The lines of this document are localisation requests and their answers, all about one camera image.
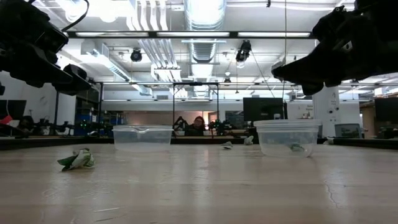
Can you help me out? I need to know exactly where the white pillar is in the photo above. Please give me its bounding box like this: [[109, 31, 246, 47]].
[[312, 86, 341, 138]]

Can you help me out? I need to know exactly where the black monitor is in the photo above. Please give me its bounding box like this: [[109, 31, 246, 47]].
[[243, 97, 289, 123], [0, 99, 27, 121], [374, 97, 398, 139]]

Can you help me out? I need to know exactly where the thin hanging cord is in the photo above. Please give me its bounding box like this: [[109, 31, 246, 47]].
[[281, 0, 289, 100]]

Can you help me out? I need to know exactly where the black metal table frame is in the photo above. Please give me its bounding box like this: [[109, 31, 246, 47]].
[[0, 135, 398, 151]]

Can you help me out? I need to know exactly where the person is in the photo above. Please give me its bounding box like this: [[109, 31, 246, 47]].
[[185, 115, 206, 137]]

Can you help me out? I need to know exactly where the black background rig frame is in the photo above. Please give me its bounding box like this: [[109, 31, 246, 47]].
[[172, 82, 220, 123]]

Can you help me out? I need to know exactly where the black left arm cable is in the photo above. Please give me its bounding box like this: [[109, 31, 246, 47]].
[[61, 0, 90, 32]]

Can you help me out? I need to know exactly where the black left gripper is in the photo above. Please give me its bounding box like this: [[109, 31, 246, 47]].
[[0, 0, 94, 96]]

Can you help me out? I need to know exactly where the silver ceiling duct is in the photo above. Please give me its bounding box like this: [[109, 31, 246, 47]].
[[183, 0, 228, 63]]

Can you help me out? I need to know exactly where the rectangular clear plastic bin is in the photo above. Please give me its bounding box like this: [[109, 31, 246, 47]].
[[112, 124, 174, 152]]

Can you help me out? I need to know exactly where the black hanging camera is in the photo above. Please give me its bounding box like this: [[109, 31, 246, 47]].
[[235, 39, 252, 63], [129, 48, 143, 62]]

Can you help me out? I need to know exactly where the small metal nut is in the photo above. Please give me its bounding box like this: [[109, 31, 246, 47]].
[[57, 147, 95, 172]]

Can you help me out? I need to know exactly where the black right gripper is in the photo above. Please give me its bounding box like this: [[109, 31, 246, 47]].
[[272, 0, 398, 96]]

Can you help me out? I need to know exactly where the round clear plastic bin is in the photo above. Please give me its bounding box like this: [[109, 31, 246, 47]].
[[253, 119, 323, 158]]

